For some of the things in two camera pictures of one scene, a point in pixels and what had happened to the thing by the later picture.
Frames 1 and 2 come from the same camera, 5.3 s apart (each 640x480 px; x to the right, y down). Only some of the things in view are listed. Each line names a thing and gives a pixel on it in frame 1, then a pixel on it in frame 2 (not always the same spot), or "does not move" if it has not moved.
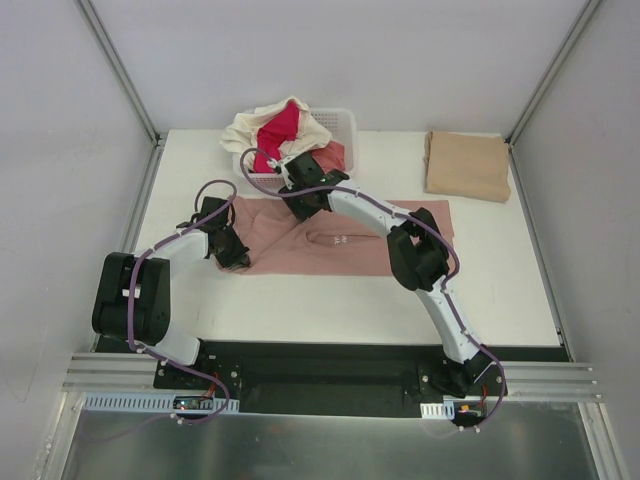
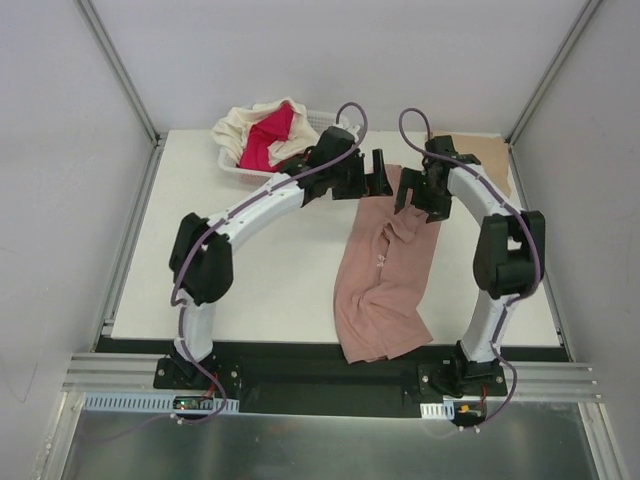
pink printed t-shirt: (332, 243) -> (383, 266)
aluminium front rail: (521, 380) does not move
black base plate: (321, 377) does not move
